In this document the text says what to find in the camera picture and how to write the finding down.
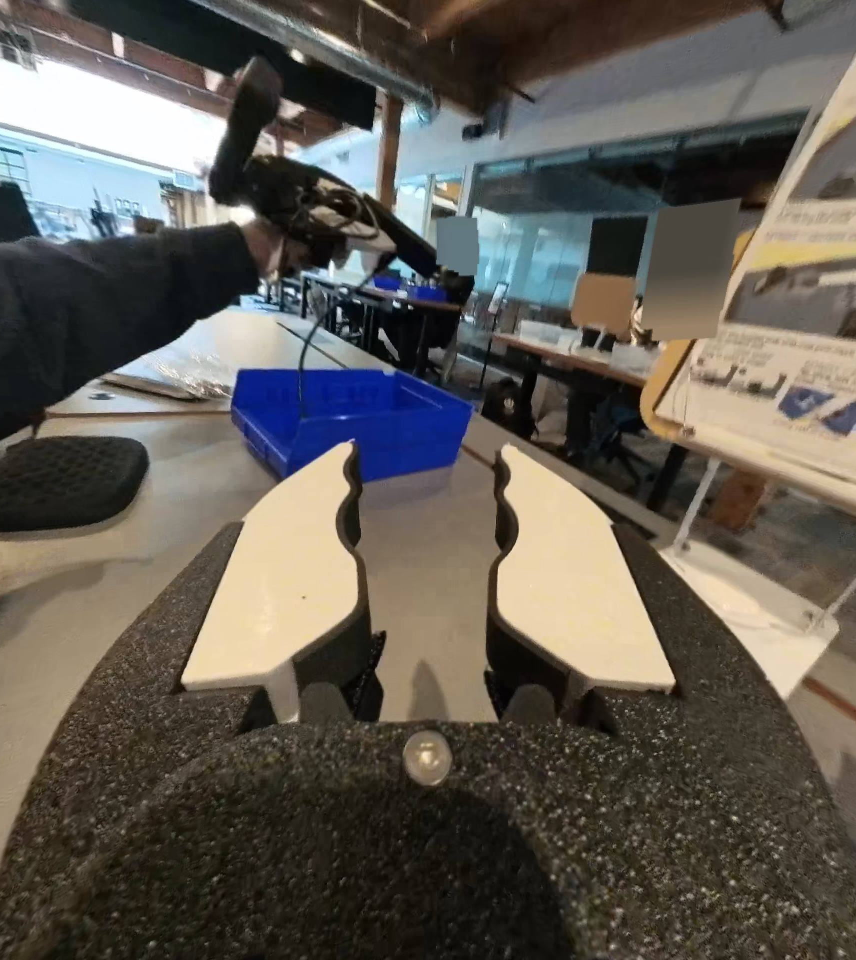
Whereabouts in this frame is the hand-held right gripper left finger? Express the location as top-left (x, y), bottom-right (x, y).
top-left (180, 438), bottom-right (372, 725)

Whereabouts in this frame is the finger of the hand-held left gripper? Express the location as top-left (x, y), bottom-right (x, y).
top-left (357, 193), bottom-right (445, 279)

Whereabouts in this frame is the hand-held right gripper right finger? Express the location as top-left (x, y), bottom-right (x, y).
top-left (486, 444), bottom-right (678, 725)

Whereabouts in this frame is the black usb cable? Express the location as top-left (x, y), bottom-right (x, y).
top-left (294, 253), bottom-right (400, 421)

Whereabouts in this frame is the person's left forearm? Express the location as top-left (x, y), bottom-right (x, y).
top-left (0, 221), bottom-right (264, 432)

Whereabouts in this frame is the person's left hand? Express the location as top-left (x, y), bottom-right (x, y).
top-left (242, 217), bottom-right (292, 282)

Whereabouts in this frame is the black hanging panel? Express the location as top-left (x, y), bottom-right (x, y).
top-left (68, 0), bottom-right (378, 130)

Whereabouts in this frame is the black office chair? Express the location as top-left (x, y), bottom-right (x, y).
top-left (591, 393), bottom-right (650, 485)

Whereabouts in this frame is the black backpack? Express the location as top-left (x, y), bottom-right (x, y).
top-left (482, 377), bottom-right (528, 440)

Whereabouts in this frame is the wooden office desk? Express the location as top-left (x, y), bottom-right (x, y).
top-left (488, 332), bottom-right (691, 519)

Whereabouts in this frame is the small wooden document stand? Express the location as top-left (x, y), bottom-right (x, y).
top-left (572, 273), bottom-right (640, 350)

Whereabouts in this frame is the instruction sheet on stand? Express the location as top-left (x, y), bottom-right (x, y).
top-left (638, 228), bottom-right (856, 702)

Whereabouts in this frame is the crinkled clear plastic bag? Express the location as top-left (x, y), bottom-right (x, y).
top-left (101, 351), bottom-right (240, 400)

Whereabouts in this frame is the black padded armrest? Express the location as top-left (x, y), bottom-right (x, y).
top-left (0, 433), bottom-right (151, 535)

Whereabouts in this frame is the printed instruction sheet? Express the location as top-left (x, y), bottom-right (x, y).
top-left (655, 0), bottom-right (856, 500)

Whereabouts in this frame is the wooden post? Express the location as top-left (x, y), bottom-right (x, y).
top-left (377, 96), bottom-right (406, 215)

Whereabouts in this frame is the silver air duct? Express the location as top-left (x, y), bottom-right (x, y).
top-left (195, 0), bottom-right (440, 121)

